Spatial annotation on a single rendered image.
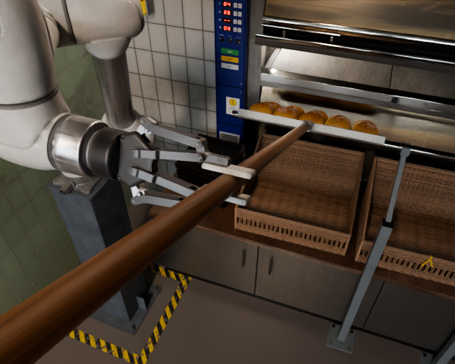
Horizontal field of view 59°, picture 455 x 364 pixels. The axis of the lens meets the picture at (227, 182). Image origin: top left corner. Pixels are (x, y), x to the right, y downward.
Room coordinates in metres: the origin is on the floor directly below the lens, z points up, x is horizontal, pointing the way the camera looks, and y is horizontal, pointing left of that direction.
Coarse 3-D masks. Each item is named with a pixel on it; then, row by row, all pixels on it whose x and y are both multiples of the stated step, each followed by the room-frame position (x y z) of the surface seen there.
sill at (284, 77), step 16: (272, 80) 1.80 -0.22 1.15; (288, 80) 1.77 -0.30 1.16; (304, 80) 1.74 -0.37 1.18; (320, 80) 1.74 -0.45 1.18; (336, 80) 1.74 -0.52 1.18; (368, 96) 1.64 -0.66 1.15; (384, 96) 1.62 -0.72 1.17; (400, 96) 1.59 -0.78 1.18; (416, 96) 1.59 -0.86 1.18; (432, 96) 1.59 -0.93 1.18; (448, 112) 1.52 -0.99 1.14
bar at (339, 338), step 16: (288, 128) 1.39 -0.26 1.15; (384, 144) 1.25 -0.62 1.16; (400, 144) 1.24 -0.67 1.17; (400, 160) 1.21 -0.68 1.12; (400, 176) 1.16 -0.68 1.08; (384, 224) 1.03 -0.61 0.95; (384, 240) 1.01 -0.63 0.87; (368, 256) 1.04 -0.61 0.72; (368, 272) 1.01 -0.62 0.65; (352, 304) 1.02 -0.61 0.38; (352, 320) 1.01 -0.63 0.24; (336, 336) 1.04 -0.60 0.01; (352, 336) 1.04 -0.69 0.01; (448, 352) 0.85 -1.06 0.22
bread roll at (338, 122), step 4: (328, 120) 1.31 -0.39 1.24; (332, 120) 1.29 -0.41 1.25; (336, 120) 1.29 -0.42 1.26; (340, 120) 1.29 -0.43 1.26; (344, 120) 1.29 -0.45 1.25; (324, 124) 1.30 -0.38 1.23; (328, 124) 1.29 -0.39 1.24; (332, 124) 1.28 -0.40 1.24; (336, 124) 1.27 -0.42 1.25; (340, 124) 1.27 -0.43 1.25; (344, 124) 1.27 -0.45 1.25; (348, 124) 1.28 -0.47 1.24; (344, 128) 1.26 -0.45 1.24; (348, 128) 1.27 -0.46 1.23
